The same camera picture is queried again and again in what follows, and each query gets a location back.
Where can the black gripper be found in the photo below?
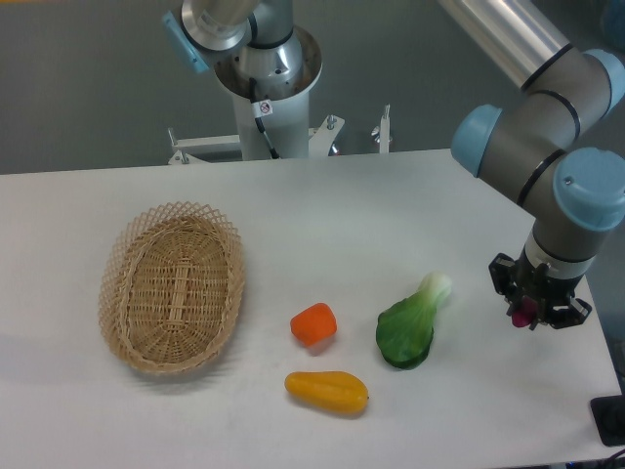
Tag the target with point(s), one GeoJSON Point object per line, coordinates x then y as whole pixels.
{"type": "Point", "coordinates": [553, 297]}

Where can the purple sweet potato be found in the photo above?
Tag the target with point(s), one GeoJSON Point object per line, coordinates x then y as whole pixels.
{"type": "Point", "coordinates": [524, 314]}

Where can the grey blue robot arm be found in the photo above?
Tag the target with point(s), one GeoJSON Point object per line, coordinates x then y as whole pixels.
{"type": "Point", "coordinates": [576, 196]}

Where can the woven wicker basket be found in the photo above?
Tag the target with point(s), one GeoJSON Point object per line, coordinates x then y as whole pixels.
{"type": "Point", "coordinates": [172, 288]}

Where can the black device at edge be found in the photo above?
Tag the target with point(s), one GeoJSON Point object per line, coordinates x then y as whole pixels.
{"type": "Point", "coordinates": [608, 413]}

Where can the green bok choy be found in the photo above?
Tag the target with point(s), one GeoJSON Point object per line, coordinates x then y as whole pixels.
{"type": "Point", "coordinates": [405, 331]}

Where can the yellow papaya fruit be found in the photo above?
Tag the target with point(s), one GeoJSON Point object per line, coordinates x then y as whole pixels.
{"type": "Point", "coordinates": [334, 391]}

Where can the orange carrot piece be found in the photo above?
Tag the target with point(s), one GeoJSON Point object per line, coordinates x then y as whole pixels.
{"type": "Point", "coordinates": [314, 324]}

